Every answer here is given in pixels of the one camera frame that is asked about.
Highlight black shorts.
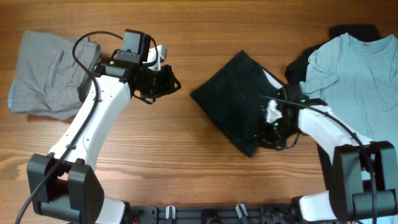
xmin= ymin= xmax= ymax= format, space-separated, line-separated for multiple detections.
xmin=190 ymin=50 xmax=284 ymax=157

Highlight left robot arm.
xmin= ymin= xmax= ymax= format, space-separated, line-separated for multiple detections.
xmin=27 ymin=59 xmax=181 ymax=223

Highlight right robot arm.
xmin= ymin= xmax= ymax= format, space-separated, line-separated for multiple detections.
xmin=256 ymin=97 xmax=397 ymax=223

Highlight light blue t-shirt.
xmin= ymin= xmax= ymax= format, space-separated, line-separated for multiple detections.
xmin=300 ymin=33 xmax=397 ymax=146

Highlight folded grey shorts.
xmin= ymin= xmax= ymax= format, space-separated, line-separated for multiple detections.
xmin=8 ymin=30 xmax=91 ymax=120

